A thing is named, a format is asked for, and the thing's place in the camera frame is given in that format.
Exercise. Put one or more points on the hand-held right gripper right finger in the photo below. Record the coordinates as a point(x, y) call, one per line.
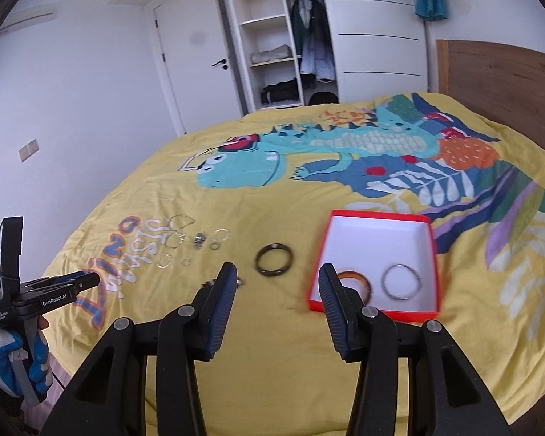
point(332, 302)

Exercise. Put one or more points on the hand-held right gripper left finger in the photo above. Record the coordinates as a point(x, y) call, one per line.
point(221, 302)

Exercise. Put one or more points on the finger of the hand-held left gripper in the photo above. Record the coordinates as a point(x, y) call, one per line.
point(59, 277)
point(87, 284)

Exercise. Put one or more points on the red jewelry box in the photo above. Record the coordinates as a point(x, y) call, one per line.
point(377, 245)

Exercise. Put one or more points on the twisted silver hoop earring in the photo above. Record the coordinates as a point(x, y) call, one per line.
point(158, 260)

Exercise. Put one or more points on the thin silver hoop earring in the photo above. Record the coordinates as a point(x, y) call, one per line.
point(181, 216)

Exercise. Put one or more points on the person's left hand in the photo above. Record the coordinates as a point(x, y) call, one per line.
point(4, 359)

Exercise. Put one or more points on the amber bangle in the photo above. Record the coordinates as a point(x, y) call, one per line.
point(367, 284)

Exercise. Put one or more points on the black bangle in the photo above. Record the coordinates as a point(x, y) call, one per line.
point(260, 269)

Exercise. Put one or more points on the large silver bangle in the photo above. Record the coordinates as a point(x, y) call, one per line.
point(383, 282)

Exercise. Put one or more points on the yellow printed blanket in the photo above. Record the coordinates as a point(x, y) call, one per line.
point(299, 227)

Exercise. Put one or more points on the black bag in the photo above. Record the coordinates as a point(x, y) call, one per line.
point(322, 98)

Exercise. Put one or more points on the folded dark clothes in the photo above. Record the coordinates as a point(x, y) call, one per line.
point(279, 91)

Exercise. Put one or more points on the folded beige cloth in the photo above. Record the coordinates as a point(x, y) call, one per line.
point(270, 55)

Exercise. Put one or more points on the hanging jackets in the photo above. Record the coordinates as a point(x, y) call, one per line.
point(311, 41)

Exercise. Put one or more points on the white air conditioner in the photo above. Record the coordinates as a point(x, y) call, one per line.
point(27, 14)

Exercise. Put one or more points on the wooden headboard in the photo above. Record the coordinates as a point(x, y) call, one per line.
point(499, 81)

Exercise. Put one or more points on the white open wardrobe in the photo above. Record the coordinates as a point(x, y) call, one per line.
point(259, 9)

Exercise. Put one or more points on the wall switch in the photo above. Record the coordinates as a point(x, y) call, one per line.
point(28, 149)

